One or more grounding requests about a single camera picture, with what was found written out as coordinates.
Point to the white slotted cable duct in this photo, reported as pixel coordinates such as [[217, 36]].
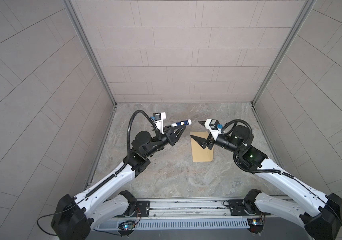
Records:
[[191, 224]]

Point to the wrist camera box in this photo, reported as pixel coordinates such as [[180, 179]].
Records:
[[159, 120], [214, 127]]

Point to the yellow paper envelope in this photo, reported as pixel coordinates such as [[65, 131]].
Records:
[[198, 153]]

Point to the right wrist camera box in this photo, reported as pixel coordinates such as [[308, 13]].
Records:
[[214, 127]]

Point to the left green circuit board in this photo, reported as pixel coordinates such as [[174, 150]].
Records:
[[127, 226]]

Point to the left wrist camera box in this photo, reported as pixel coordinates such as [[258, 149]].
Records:
[[159, 120]]

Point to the right green circuit board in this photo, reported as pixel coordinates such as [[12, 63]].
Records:
[[255, 225]]

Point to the blue white glue stick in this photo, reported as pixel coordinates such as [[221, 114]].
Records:
[[182, 123]]

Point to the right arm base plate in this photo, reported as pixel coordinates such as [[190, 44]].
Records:
[[243, 208]]

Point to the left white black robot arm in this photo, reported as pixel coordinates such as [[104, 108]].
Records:
[[75, 216]]

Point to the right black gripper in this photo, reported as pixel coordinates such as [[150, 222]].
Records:
[[204, 143]]

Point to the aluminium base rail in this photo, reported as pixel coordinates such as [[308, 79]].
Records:
[[193, 208]]

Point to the green circuit board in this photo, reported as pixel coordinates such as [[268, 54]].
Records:
[[255, 225], [127, 226]]

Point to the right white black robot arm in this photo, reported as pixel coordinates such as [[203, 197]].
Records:
[[318, 213]]

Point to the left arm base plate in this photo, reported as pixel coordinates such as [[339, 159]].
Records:
[[139, 207]]

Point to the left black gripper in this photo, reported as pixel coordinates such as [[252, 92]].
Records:
[[167, 131]]

